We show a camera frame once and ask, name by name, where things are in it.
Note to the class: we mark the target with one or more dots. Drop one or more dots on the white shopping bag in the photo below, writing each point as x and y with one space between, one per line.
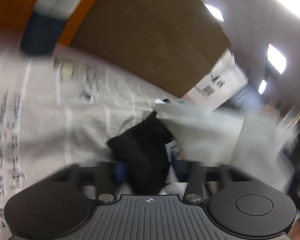
224 80

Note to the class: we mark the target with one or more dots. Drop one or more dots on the white garment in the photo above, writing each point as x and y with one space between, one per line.
251 142

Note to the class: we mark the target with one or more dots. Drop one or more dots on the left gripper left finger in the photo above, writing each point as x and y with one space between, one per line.
108 176

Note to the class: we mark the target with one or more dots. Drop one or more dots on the large brown cardboard box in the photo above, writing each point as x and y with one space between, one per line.
172 44

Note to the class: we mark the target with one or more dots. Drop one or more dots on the black garment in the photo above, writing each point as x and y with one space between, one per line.
143 149

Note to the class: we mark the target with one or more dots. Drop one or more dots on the orange cardboard box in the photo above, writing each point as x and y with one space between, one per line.
14 15

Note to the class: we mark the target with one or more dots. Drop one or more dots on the printed grey bed sheet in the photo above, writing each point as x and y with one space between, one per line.
61 110

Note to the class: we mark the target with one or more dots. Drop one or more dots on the dark blue vacuum bottle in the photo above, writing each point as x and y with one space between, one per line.
45 25

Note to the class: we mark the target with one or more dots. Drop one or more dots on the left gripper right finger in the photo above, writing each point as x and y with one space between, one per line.
192 173

